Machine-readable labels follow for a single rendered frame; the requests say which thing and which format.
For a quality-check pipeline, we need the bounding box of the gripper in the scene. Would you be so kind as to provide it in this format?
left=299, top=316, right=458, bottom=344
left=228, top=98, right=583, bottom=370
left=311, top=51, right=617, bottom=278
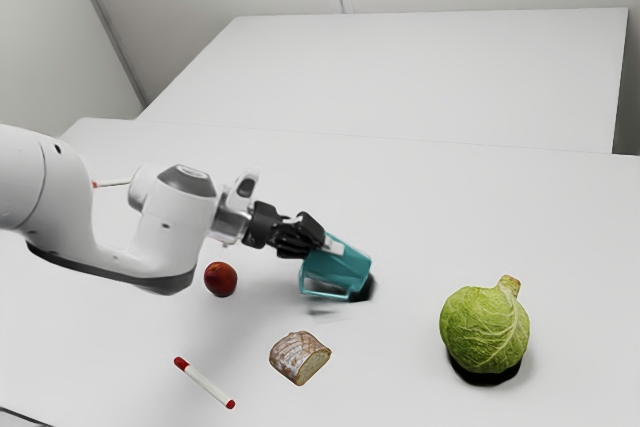
left=241, top=200, right=345, bottom=260

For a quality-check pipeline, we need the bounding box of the teal faceted mug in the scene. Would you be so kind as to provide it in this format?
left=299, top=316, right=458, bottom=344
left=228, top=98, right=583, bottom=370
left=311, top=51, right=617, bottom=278
left=298, top=229, right=374, bottom=304

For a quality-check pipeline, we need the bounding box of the red peach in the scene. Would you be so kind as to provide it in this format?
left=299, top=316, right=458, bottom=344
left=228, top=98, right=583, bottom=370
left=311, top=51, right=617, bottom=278
left=203, top=261, right=239, bottom=299

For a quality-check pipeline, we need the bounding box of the piece of crusty bread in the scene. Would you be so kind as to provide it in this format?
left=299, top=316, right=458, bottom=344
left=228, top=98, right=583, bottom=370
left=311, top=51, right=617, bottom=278
left=268, top=330, right=333, bottom=388

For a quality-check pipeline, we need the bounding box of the green savoy cabbage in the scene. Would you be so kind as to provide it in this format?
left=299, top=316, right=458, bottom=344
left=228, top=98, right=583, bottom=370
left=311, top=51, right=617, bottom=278
left=439, top=274, right=532, bottom=376

